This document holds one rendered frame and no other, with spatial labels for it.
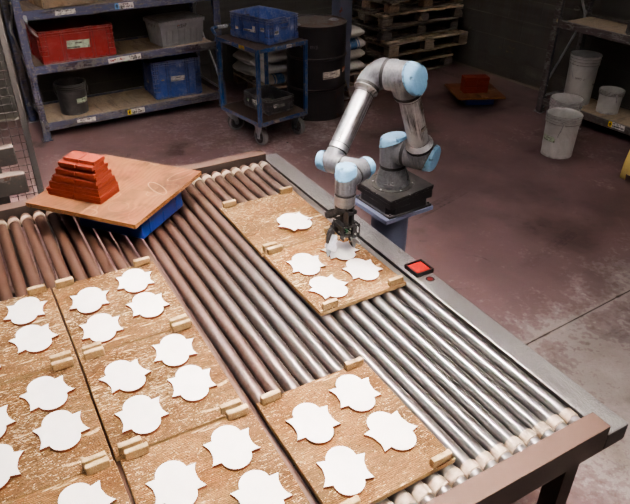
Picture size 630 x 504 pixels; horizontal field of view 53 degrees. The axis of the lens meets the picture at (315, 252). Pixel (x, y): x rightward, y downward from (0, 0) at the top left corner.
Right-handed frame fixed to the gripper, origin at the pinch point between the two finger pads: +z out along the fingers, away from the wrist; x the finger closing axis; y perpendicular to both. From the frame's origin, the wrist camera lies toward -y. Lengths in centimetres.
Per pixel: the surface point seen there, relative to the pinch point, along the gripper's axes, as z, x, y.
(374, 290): 0.7, -3.3, 27.0
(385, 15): 21, 324, -415
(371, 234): 2.7, 19.7, -7.4
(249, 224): 0.5, -20.5, -35.5
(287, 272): 0.6, -23.8, 2.5
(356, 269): -0.2, -2.1, 14.2
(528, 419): 3, 0, 94
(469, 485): 0, -30, 104
